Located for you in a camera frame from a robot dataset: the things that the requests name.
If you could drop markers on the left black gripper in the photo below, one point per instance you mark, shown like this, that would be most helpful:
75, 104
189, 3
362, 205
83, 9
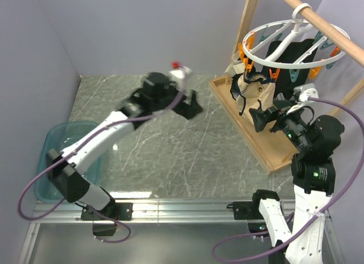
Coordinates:
189, 110

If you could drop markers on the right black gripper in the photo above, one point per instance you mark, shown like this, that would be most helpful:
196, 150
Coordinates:
261, 116

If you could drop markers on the beige underwear navy trim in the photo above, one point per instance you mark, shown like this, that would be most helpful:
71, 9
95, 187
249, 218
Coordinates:
252, 90

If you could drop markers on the orange clothes peg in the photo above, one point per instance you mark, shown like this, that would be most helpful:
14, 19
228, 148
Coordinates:
241, 51
274, 74
248, 64

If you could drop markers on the white round clip hanger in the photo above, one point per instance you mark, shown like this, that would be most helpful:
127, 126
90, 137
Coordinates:
299, 28

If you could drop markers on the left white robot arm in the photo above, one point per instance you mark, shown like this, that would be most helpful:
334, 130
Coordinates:
69, 165

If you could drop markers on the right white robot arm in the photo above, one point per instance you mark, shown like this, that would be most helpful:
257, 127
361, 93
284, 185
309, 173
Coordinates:
313, 181

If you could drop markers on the black underwear white waistband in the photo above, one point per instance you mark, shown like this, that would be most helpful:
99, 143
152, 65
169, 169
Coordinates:
236, 66

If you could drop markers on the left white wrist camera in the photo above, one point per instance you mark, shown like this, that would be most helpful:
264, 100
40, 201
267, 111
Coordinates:
179, 73

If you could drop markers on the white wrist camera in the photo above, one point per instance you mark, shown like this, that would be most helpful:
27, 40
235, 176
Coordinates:
179, 73
302, 94

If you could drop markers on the wooden drying rack frame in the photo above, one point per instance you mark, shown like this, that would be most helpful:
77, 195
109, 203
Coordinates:
274, 151

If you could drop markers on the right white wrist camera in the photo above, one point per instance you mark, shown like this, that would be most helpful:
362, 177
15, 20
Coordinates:
302, 94

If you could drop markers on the aluminium mounting rail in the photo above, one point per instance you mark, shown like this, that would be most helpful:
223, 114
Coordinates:
146, 211

